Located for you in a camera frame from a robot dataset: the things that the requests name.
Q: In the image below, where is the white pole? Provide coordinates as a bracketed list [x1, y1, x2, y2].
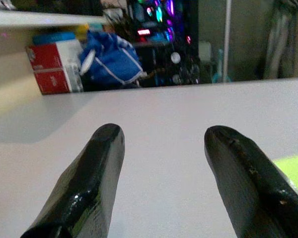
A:
[222, 0, 233, 82]

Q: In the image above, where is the white raised counter shelf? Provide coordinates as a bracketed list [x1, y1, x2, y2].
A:
[0, 9, 108, 28]

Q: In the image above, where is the teal bottle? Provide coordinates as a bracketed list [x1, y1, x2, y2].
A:
[212, 49, 231, 84]

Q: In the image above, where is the blue fabric bag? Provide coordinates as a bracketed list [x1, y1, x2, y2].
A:
[78, 31, 145, 89]

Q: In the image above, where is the red and white cardboard box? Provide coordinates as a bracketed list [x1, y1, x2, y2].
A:
[26, 39, 84, 96]

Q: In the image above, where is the green mat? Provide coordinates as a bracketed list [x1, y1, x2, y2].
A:
[273, 154, 298, 193]

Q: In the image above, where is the computer tower with coloured lights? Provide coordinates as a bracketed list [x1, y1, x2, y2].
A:
[129, 0, 199, 86]

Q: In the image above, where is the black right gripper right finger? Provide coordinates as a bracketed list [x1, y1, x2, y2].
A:
[204, 125, 298, 238]

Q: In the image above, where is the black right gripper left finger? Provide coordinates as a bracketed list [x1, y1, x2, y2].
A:
[20, 123, 126, 238]

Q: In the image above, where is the grey hanging fabric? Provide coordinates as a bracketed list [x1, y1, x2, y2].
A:
[262, 0, 298, 80]

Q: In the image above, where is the white wall box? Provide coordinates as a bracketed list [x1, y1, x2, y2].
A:
[199, 41, 212, 62]

